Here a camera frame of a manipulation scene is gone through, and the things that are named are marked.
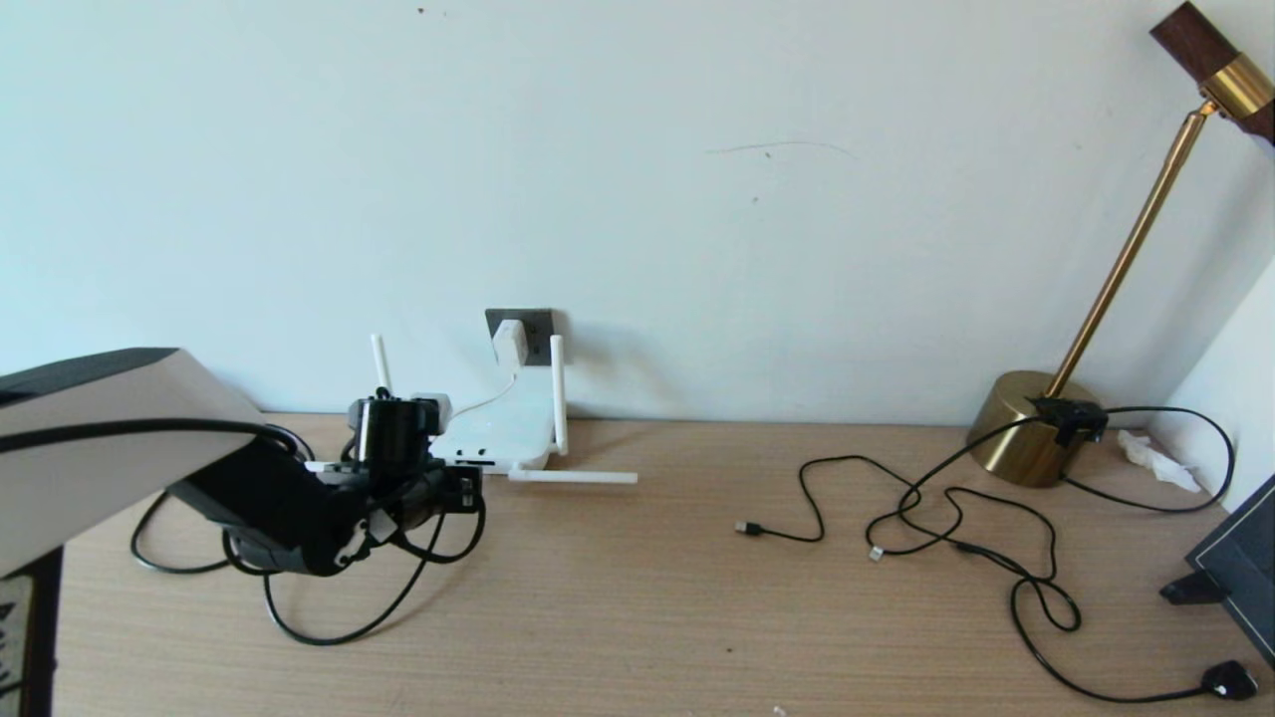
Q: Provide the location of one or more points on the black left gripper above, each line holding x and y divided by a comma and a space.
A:
458, 488

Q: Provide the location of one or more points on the white power adapter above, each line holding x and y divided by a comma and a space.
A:
511, 344

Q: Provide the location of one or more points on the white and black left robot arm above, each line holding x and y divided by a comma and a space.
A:
120, 438

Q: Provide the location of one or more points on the white router with antennas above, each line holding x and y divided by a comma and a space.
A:
503, 428

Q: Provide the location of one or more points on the brass desk lamp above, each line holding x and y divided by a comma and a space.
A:
1016, 428

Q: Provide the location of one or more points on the black clip on lamp base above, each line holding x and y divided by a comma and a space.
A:
1066, 416

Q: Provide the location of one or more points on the crumpled white tissue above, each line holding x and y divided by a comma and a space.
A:
1155, 460

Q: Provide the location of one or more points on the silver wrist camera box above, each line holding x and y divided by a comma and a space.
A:
431, 402

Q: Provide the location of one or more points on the grey wall socket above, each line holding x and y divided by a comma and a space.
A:
543, 334

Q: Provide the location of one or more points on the black standing frame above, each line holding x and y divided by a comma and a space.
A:
1240, 568

